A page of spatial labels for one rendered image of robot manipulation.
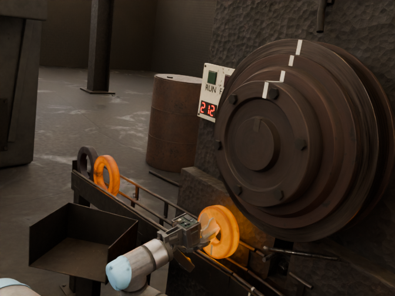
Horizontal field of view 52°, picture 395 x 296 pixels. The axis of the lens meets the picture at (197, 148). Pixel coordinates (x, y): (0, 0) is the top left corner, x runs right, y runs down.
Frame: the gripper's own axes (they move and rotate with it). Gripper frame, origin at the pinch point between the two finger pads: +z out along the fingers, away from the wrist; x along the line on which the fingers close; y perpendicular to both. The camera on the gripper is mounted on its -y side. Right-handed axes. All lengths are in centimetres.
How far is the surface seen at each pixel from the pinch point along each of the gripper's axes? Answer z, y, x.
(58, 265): -40, -9, 29
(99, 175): -4, -10, 76
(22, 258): -36, -70, 131
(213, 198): 6.2, 2.8, 8.9
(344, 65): 9, 51, -33
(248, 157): -5.8, 31.5, -20.0
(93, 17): 256, -2, 631
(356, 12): 27, 58, -24
